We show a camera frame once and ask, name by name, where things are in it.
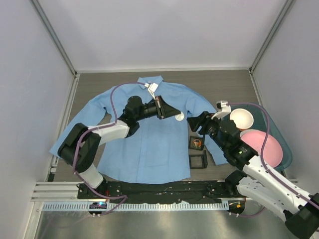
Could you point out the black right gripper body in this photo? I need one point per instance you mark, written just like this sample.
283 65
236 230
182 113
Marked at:
206 123

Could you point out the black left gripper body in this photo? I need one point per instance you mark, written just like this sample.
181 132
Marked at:
160 107

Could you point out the orange painted round brooch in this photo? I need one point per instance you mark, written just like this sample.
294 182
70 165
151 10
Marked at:
197 143

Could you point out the blue button-up shirt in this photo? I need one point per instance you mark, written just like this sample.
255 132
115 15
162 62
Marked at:
158 152

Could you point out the pink blossom round brooch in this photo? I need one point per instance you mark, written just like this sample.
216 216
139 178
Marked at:
179 117

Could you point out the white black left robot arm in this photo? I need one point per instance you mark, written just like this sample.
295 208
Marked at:
80 146

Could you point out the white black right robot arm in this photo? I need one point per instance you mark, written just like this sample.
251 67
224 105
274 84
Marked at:
257 180

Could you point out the white bowl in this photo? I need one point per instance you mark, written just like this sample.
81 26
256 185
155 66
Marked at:
242 118

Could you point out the teal plastic bin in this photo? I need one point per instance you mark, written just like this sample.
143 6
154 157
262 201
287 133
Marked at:
270 124

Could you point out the pink plate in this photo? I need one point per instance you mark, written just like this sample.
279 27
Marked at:
273 153

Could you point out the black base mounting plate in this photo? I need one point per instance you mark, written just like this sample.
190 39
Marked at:
193 192

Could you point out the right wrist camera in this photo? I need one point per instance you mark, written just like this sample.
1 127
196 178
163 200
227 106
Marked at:
223 109

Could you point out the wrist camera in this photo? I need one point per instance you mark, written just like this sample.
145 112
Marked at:
151 88
223 109

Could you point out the black square frame upper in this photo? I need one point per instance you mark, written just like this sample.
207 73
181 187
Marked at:
191 140

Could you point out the black square frame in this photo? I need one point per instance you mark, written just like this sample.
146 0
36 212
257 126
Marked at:
198 161
191 140

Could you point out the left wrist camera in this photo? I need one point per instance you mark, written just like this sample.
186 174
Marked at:
151 88

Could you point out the black square frame lower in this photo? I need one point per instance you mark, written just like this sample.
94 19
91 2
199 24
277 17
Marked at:
198 161

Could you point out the white slotted cable duct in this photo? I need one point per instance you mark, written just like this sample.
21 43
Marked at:
100 206

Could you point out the aluminium frame rail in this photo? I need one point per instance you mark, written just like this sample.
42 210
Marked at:
49 191

